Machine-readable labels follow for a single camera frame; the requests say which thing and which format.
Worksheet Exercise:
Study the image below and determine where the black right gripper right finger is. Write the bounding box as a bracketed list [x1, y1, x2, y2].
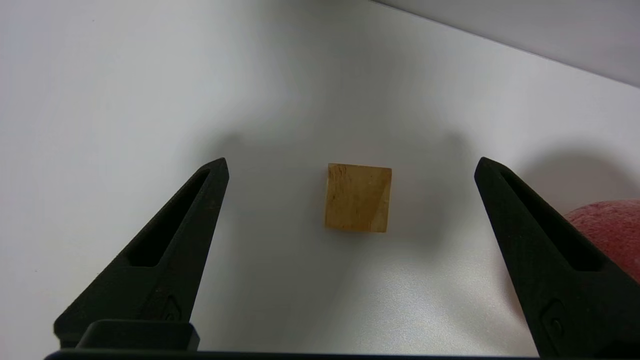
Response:
[474, 156, 640, 358]

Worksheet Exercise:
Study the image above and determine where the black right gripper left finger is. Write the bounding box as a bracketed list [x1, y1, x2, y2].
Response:
[53, 157, 230, 349]

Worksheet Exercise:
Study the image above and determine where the small wooden cube block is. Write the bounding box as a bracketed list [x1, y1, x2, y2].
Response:
[324, 163, 393, 234]

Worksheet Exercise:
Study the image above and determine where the pink peach fruit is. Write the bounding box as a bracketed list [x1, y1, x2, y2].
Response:
[564, 199, 640, 285]

